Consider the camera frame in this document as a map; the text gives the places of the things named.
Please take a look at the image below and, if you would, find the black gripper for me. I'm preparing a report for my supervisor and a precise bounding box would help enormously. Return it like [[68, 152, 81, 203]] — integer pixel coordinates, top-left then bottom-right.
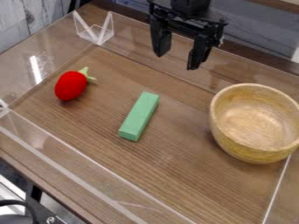
[[147, 0, 228, 70]]

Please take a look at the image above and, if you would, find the red plush strawberry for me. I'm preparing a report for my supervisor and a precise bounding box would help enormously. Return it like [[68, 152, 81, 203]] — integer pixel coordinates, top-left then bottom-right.
[[53, 66, 96, 101]]

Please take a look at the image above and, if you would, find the green rectangular block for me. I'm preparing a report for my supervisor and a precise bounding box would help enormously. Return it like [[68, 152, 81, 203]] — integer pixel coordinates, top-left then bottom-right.
[[117, 92, 160, 142]]

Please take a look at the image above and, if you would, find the wooden bowl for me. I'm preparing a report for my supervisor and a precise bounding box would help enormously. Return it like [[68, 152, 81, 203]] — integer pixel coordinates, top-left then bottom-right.
[[209, 83, 299, 165]]

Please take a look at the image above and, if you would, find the clear acrylic corner bracket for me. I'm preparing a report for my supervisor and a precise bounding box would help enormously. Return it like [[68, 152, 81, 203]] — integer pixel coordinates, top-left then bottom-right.
[[72, 11, 115, 46]]

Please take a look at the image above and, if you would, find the clear acrylic tray wall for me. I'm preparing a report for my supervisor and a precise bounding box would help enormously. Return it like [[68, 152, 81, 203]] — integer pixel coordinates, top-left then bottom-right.
[[0, 100, 195, 224]]

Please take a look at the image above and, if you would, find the black table leg bracket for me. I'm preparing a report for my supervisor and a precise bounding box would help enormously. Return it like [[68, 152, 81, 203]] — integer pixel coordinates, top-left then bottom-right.
[[25, 185, 67, 224]]

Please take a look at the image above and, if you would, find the black cable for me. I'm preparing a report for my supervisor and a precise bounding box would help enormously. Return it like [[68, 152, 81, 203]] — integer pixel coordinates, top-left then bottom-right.
[[0, 199, 37, 224]]

